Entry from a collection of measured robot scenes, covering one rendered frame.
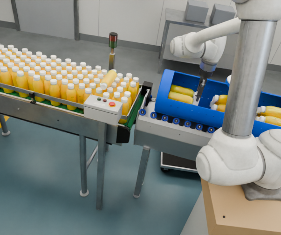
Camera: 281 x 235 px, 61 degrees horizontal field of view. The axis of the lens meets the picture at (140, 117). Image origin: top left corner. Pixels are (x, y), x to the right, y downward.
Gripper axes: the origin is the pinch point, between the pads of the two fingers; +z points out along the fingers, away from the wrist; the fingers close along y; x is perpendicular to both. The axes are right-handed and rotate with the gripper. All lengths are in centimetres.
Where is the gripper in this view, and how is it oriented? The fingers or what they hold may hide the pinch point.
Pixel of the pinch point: (196, 98)
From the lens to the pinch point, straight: 149.7
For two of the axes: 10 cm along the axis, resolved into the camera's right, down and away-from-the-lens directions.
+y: 2.4, -5.8, 7.8
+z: -1.3, 7.8, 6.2
